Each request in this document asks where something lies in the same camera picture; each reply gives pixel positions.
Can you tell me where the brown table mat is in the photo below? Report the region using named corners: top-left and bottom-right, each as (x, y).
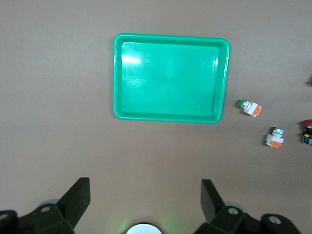
top-left (0, 0), bottom-right (312, 234)

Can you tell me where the red push button switch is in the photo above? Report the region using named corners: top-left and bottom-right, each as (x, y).
top-left (298, 119), bottom-right (312, 146)

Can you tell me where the green plastic tray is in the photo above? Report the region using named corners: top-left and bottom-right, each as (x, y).
top-left (113, 33), bottom-right (231, 125)

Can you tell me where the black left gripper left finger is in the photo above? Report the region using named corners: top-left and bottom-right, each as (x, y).
top-left (0, 177), bottom-right (91, 234)

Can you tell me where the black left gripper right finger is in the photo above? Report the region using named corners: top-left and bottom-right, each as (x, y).
top-left (195, 179), bottom-right (303, 234)

